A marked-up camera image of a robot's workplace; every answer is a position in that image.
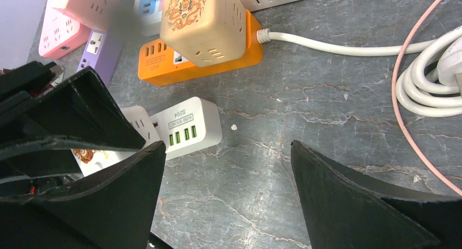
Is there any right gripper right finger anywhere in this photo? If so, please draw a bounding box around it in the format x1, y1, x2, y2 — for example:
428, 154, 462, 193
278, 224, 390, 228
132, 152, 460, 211
291, 141, 461, 248

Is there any tan cube socket adapter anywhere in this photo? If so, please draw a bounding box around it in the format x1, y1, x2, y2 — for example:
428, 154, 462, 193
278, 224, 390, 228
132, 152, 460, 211
160, 0, 246, 67

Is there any thin pink usb cable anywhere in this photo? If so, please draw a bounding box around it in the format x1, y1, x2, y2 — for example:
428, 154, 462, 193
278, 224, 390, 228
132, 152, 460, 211
391, 0, 462, 198

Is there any purple power strip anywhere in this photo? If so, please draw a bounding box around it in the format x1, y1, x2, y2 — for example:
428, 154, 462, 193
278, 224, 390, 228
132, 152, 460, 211
76, 2, 136, 87

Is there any white small power strip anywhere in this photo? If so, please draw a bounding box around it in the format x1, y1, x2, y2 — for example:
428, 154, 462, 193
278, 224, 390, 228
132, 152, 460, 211
150, 96, 223, 160

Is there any pink cube socket adapter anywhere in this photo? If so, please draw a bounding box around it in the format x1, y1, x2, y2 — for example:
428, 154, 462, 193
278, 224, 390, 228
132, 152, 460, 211
51, 0, 121, 32

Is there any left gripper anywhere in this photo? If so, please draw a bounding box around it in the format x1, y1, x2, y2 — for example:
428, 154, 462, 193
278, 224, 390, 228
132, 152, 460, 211
1, 61, 145, 197

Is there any white cord orange strip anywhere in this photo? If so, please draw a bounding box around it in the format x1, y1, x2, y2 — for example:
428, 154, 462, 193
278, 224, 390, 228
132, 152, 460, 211
257, 27, 461, 117

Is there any pink triangular socket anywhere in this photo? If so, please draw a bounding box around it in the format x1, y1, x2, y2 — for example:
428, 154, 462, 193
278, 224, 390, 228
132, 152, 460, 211
38, 0, 92, 59

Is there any white cube socket adapter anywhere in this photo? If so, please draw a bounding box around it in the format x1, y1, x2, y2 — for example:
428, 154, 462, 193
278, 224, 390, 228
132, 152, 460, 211
70, 105, 162, 178

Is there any orange power strip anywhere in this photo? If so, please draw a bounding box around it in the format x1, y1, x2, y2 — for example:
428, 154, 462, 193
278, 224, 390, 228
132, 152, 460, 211
137, 11, 263, 87

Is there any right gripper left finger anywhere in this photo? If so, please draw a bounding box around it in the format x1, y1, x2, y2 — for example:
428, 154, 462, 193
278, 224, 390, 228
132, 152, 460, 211
1, 141, 167, 248

